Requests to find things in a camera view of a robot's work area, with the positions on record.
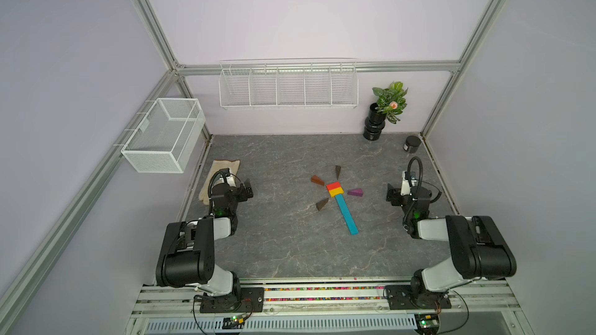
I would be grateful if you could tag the small black cylinder can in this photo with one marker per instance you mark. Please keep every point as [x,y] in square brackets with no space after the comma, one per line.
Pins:
[412,144]

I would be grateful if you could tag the potted green plant black vase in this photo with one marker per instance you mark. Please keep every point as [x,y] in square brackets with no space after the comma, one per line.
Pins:
[391,103]

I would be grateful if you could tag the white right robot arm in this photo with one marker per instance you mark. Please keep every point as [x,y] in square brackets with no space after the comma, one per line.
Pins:
[477,248]

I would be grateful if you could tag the long white wire basket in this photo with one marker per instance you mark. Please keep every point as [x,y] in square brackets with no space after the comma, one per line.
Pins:
[296,84]

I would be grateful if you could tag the yellow work glove green patches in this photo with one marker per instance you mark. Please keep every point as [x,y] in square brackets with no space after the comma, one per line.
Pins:
[217,165]

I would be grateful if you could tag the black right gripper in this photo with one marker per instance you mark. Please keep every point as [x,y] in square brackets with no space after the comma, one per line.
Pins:
[394,193]

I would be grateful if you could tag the teal block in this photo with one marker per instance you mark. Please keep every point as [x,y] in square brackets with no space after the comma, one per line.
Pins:
[342,205]
[350,223]

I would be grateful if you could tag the yellow rectangular block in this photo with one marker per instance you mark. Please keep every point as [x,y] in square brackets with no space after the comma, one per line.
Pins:
[337,191]

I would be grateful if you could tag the red rectangular block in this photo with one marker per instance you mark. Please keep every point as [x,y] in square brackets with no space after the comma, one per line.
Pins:
[332,186]

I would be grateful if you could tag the reddish brown wedge block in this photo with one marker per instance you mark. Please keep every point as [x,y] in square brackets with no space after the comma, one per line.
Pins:
[315,179]

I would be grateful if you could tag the square white wire basket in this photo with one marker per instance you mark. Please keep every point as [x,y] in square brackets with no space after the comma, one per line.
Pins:
[164,140]

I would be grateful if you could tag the dark brown wedge block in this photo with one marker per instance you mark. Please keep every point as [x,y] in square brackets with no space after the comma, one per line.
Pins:
[321,204]

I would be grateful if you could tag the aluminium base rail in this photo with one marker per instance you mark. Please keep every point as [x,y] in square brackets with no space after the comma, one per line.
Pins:
[319,296]

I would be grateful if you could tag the white vented cable duct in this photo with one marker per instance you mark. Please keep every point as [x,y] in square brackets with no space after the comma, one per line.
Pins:
[283,324]

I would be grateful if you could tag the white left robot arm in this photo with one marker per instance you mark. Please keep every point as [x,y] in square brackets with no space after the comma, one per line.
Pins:
[187,255]

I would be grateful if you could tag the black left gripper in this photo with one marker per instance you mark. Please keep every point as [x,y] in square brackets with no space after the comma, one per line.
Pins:
[243,197]

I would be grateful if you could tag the purple wedge block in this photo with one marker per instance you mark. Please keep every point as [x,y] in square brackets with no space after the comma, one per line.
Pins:
[356,192]

